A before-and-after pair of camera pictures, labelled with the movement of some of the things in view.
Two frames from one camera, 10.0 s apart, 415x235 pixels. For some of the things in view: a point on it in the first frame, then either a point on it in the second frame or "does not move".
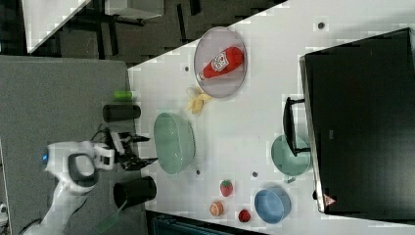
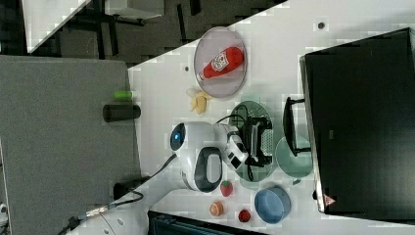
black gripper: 129,159 to 252,133
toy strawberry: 226,188 does not move
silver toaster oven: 357,120 does not move
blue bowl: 272,205 does not move
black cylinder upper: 112,113 does not move
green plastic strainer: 174,142 to 248,109
